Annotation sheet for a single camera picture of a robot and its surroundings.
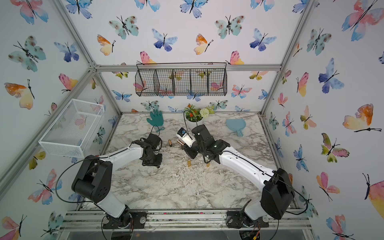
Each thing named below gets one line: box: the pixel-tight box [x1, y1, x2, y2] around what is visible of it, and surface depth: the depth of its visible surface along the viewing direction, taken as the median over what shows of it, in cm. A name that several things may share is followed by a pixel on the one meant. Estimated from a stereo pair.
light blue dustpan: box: [226, 118, 247, 137], surface depth 117 cm
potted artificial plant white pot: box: [184, 103, 215, 127], surface depth 101 cm
